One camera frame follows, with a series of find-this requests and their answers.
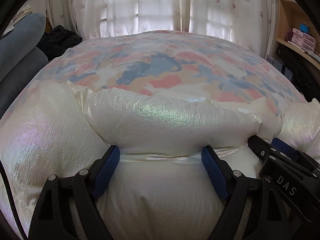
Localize cream shiny puffer coat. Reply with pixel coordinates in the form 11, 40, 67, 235
1, 80, 319, 239

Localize white folded clothes pile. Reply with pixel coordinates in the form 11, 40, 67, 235
3, 4, 34, 35

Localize pink storage boxes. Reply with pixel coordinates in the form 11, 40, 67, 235
291, 28, 318, 52

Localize pastel patchwork bedspread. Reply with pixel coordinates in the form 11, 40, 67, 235
1, 31, 304, 118

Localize wooden bookshelf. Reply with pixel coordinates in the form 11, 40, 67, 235
277, 0, 319, 69

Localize white floral curtain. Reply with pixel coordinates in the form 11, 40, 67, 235
46, 0, 278, 56

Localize black fuzzy cushion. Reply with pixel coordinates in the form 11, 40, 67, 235
37, 25, 82, 61

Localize black cable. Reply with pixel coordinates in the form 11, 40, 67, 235
0, 159, 28, 240

